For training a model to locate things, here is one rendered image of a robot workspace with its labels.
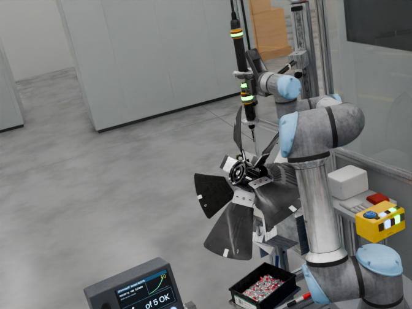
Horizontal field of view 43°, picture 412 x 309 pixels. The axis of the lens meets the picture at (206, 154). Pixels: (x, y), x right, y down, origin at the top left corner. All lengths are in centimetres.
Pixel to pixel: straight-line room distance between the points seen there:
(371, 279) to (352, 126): 41
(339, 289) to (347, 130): 43
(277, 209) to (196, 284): 181
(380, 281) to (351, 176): 120
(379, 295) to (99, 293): 79
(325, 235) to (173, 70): 632
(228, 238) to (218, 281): 152
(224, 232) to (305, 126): 93
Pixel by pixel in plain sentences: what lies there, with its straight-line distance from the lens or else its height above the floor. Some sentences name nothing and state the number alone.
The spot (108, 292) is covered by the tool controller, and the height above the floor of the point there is 124.
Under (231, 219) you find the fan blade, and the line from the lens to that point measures 222.
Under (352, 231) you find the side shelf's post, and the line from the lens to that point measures 276.
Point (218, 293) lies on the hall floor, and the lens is 361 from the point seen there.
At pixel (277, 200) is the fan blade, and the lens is 205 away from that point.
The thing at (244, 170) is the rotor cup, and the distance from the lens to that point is 219.
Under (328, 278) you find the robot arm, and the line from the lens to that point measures 148.
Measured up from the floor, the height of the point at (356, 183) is 93.
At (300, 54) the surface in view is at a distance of 256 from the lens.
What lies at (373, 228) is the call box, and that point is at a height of 105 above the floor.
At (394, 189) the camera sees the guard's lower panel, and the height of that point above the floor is 90.
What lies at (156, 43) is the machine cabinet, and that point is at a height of 105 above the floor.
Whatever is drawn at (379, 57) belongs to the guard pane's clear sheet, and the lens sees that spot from 250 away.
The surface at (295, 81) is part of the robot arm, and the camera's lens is 177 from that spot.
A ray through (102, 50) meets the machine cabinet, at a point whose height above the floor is 113.
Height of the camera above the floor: 211
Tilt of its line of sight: 21 degrees down
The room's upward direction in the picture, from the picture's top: 11 degrees counter-clockwise
